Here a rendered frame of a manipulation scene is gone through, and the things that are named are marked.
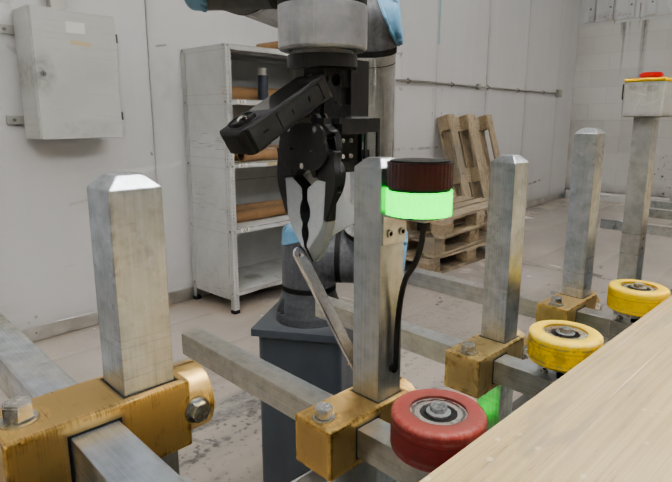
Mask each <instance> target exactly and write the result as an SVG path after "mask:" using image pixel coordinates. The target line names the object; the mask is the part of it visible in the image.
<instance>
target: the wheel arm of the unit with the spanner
mask: <svg viewBox="0 0 672 482"><path fill-rule="evenodd" d="M182 351H183V354H184V355H186V356H188V357H189V358H191V359H193V360H194V361H196V362H198V363H199V364H201V365H203V366H204V367H206V368H208V369H209V370H211V371H213V372H214V373H216V374H218V375H220V376H221V377H223V378H225V379H226V380H228V381H230V382H231V383H233V384H235V385H236V386H238V387H240V388H241V389H243V390H245V391H247V392H248V393H250V394H252V395H253V396H255V397H257V398H258V399H260V400H262V401H263V402H265V403H267V404H268V405H270V406H272V407H273V408H275V409H277V410H279V411H280V412H282V413H284V414H285V415H287V416H289V417H290V418H292V419H294V420H295V421H296V419H295V415H296V413H298V412H300V411H302V410H304V409H307V408H309V407H311V406H313V405H315V404H317V403H319V402H321V401H323V400H325V399H327V398H330V397H332V396H334V395H332V394H330V393H328V392H326V391H324V390H322V389H320V388H318V387H316V386H314V385H312V384H310V383H308V382H306V381H304V380H302V379H300V378H298V377H296V376H294V375H292V374H290V373H288V372H286V371H285V370H283V369H281V368H279V367H277V366H275V365H273V364H271V363H269V362H267V361H265V360H263V359H261V358H259V357H257V356H255V355H253V354H251V353H249V352H247V351H245V350H243V349H241V348H239V347H237V346H235V345H233V344H231V343H229V342H227V341H225V340H223V339H221V338H219V337H217V336H215V335H213V334H211V333H209V332H207V331H205V330H203V329H202V328H199V329H195V330H192V331H188V332H185V333H182ZM390 430H391V424H389V423H387V422H385V421H383V420H381V419H379V418H377V419H375V420H373V421H371V422H370V423H368V424H366V425H364V426H362V427H361V428H359V429H358V430H357V457H358V458H359V459H361V460H363V461H364V462H366V463H368V464H370V465H371V466H373V467H375V468H376V469H378V470H380V471H381V472H383V473H385V474H386V475H388V476H390V477H391V478H393V479H395V480H396V481H398V482H419V481H420V480H422V479H423V478H424V477H426V476H427V475H429V474H430V473H428V472H424V471H421V470H418V469H415V468H413V467H411V466H409V465H408V464H406V463H405V462H403V461H402V460H401V459H399V458H398V457H397V456H396V454H395V453H394V451H393V449H392V447H391V443H390Z"/></svg>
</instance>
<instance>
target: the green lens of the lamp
mask: <svg viewBox="0 0 672 482"><path fill-rule="evenodd" d="M452 206H453V190H452V189H451V191H449V192H444V193H429V194H419V193H402V192H394V191H390V190H388V188H386V210H385V213H386V214H387V215H389V216H392V217H397V218H405V219H440V218H447V217H450V216H452Z"/></svg>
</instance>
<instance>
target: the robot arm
mask: <svg viewBox="0 0 672 482"><path fill-rule="evenodd" d="M184 1H185V3H186V4H187V6H188V7H189V8H190V9H192V10H195V11H202V12H207V11H218V10H220V11H227V12H230V13H233V14H236V15H240V16H245V17H248V18H251V19H253V20H256V21H259V22H261V23H264V24H266V25H269V26H272V27H274V28H277V29H278V49H279V51H280V52H283V53H286V54H289V55H287V68H288V69H290V70H297V71H304V76H300V77H296V78H295V79H293V80H292V81H290V82H289V83H288V84H286V85H285V86H283V87H282V88H280V89H279V90H278V91H276V92H275V93H273V94H272V95H270V96H269V97H267V98H266V99H265V100H263V101H262V102H260V103H259V104H257V105H256V106H255V107H253V108H252V109H250V110H249V111H247V112H244V113H242V114H241V115H239V116H237V117H235V118H234V119H233V120H232V121H231V122H229V123H228V125H227V126H226V127H224V128H223V129H221V130H220V135H221V137H222V139H223V140H224V142H225V144H226V146H227V148H228V149H229V151H230V153H232V154H244V155H245V154H246V155H255V154H257V153H259V152H260V151H262V150H264V149H265V148H266V147H267V146H268V145H269V144H271V142H273V141H274V140H275V139H277V138H278V137H279V136H280V140H279V148H277V153H278V162H277V180H278V186H279V190H280V194H281V198H282V201H283V205H284V208H285V212H286V213H287V214H288V217H289V220H290V223H289V224H287V225H285V226H284V228H283V229H282V240H281V258H282V293H281V296H280V299H279V301H278V304H277V307H276V311H275V315H276V320H277V321H278V322H279V323H280V324H282V325H285V326H288V327H293V328H301V329H315V328H323V327H328V326H329V325H328V323H327V321H326V320H324V319H322V318H319V317H316V316H315V298H314V296H313V294H312V292H311V290H310V288H309V286H308V284H307V282H306V280H305V279H304V277H303V275H302V273H301V271H300V269H299V267H298V265H297V263H296V261H295V259H294V257H293V250H294V249H295V248H296V247H302V248H303V249H304V250H305V252H306V254H307V256H308V258H309V260H310V262H311V264H312V266H313V268H314V270H315V272H316V273H317V275H318V277H319V279H320V281H321V283H322V285H323V287H324V289H325V291H326V293H327V295H328V296H330V297H333V298H336V299H339V297H338V295H337V292H336V282H338V283H354V167H355V166H356V165H357V164H358V163H360V162H361V161H363V160H364V159H365V158H367V157H393V158H394V142H395V69H396V54H397V46H400V45H403V42H404V40H403V27H402V17H401V8H400V1H399V0H184ZM307 170H308V171H310V172H311V173H308V174H305V175H304V176H303V174H304V173H305V172H306V171H307ZM346 172H350V195H351V203H349V202H348V201H346V200H345V198H344V186H345V180H346ZM301 176H302V177H301Z"/></svg>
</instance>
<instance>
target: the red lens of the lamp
mask: <svg viewBox="0 0 672 482"><path fill-rule="evenodd" d="M389 161H390V160H389ZM389 161H386V186H387V187H389V188H394V189H403V190H444V189H450V188H453V182H454V162H453V161H451V162H450V163H443V164H404V163H393V162H389Z"/></svg>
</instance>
